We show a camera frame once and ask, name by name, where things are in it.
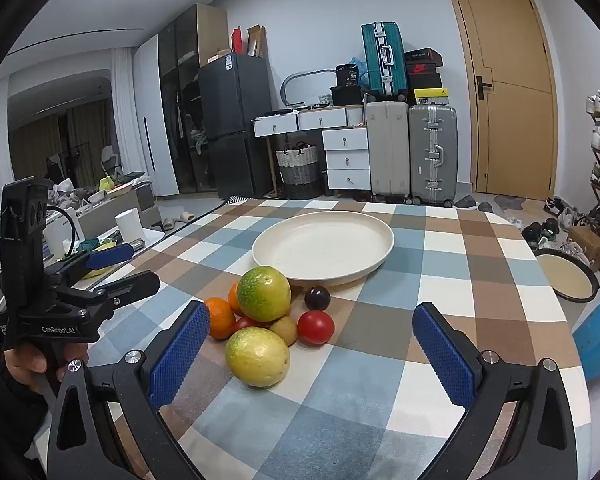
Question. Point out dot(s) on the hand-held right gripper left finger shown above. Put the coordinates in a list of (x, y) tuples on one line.
[(180, 355)]

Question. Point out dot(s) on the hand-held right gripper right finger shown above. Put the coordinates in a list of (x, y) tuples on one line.
[(445, 360)]

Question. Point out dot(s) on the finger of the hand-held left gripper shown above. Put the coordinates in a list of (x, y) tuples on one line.
[(110, 256), (130, 287)]

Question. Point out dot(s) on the orange mandarin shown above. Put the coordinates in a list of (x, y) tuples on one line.
[(219, 319), (233, 300)]

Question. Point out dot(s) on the red tomato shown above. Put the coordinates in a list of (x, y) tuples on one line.
[(247, 321), (315, 327)]

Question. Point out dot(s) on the yellow speckled round fruit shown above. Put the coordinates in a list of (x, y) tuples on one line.
[(257, 357)]

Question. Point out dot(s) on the green speckled round fruit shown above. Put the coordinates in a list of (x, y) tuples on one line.
[(263, 294)]

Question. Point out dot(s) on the brown longan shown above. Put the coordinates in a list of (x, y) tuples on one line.
[(285, 331)]

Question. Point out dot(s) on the dark purple plum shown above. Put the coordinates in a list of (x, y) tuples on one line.
[(317, 298)]

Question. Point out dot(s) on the cream round plate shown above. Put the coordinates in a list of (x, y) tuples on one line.
[(325, 245)]

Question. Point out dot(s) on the person's left forearm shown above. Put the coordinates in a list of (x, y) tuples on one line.
[(0, 410)]

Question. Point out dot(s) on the person's left hand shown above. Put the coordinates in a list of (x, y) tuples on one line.
[(25, 366)]

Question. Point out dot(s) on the white paper towel roll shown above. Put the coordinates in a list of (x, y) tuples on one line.
[(130, 226)]

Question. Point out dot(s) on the beige slipper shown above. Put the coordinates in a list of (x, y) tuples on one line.
[(185, 217), (169, 224)]

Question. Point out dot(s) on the white office chair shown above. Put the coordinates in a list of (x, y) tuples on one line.
[(111, 160)]

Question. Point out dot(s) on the black-rimmed round stool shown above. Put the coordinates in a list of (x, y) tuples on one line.
[(565, 275)]

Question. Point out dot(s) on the white curtain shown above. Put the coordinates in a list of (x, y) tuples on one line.
[(125, 110)]

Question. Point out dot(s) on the white wardrobe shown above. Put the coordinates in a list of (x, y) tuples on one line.
[(152, 110)]

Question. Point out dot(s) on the blue plastic bin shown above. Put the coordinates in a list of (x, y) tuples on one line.
[(597, 345)]

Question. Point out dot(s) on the grey slipper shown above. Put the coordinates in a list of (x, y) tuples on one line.
[(465, 203), (485, 207)]

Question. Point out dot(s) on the pile of shoes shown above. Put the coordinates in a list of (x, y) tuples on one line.
[(545, 230)]

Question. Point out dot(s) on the grey floor mat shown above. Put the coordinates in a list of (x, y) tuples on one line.
[(510, 202)]

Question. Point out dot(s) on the dark grey fridge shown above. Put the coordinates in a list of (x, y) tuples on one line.
[(235, 125)]

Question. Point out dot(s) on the brown cardboard box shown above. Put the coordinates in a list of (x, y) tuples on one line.
[(587, 245)]

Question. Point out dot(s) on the dark glass door wardrobe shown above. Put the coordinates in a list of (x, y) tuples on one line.
[(185, 85)]

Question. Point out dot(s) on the silver suitcase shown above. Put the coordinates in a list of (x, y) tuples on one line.
[(432, 155)]

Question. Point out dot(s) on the woven laundry basket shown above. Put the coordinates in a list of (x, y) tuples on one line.
[(300, 170)]

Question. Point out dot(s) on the beige suitcase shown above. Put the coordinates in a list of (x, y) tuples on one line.
[(387, 150)]

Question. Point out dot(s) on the white drawer cabinet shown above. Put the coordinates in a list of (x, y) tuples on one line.
[(347, 160)]

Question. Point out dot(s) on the white desk with drawers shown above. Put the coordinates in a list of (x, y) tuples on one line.
[(305, 119)]

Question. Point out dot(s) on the open cardboard box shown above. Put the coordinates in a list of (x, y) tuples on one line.
[(256, 42)]

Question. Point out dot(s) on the yellow black shoe box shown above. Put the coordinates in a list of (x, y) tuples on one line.
[(430, 95)]

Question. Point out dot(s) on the plain black shoe box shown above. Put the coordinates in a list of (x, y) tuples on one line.
[(425, 83)]

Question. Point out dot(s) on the black storage bin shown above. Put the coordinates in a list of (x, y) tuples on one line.
[(347, 96)]

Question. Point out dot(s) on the blue plastic bag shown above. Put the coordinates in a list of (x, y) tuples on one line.
[(361, 67)]

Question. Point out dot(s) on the black shoe box red sides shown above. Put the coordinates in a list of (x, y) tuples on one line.
[(422, 55)]

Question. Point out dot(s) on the teal suitcase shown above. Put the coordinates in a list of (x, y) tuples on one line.
[(382, 60)]

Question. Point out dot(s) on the wooden door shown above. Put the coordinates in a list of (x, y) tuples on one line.
[(510, 60)]

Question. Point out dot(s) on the oval silver frame mirror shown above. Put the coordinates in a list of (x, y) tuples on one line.
[(286, 85)]

